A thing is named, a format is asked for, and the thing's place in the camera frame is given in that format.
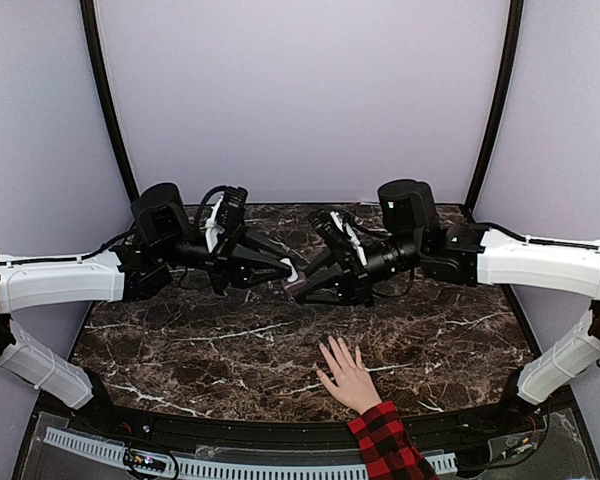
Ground purple nail polish bottle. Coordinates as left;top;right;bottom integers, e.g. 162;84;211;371
281;258;307;297

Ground small green circuit board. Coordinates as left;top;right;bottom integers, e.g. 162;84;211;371
122;449;174;478

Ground black left frame post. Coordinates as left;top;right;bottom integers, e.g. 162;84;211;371
79;0;139;203

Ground black frame post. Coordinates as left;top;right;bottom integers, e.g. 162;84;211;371
79;0;139;203
464;0;525;215

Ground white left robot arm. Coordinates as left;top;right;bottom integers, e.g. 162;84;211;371
0;182;298;436

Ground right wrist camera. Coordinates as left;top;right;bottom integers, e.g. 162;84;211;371
308;209;368;267

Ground person's bare hand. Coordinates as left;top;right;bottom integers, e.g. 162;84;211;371
316;336;382;415

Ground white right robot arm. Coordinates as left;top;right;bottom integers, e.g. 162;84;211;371
285;179;600;434

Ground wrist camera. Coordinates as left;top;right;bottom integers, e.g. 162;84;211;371
199;185;248;252
308;209;368;267

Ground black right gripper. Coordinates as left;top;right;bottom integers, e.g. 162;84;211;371
291;231;424;308

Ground black right frame post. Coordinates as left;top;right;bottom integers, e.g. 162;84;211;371
464;0;525;215

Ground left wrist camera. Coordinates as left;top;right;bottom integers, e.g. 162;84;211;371
199;185;248;252

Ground red plaid sleeve forearm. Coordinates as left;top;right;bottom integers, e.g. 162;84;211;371
347;401;439;480

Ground grey slotted cable duct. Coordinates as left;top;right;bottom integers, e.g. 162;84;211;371
43;426;459;479

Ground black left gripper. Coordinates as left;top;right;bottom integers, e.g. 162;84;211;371
156;216;297;296

